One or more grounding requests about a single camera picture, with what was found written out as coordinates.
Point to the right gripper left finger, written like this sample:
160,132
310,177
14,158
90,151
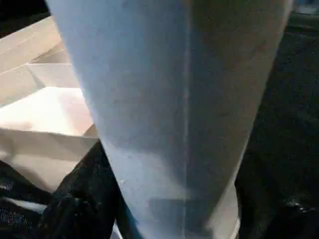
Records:
82,206

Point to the white plastic table top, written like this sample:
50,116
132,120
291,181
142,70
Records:
37,112

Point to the white plastic table leg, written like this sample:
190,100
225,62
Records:
162,99

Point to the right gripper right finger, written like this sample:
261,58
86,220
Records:
279,219

